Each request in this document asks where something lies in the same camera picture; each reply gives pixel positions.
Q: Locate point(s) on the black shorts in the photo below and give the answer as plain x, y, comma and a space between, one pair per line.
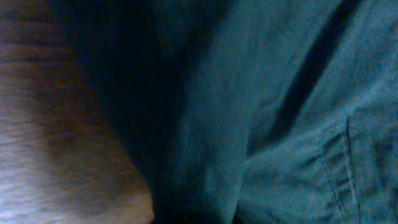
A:
249, 111

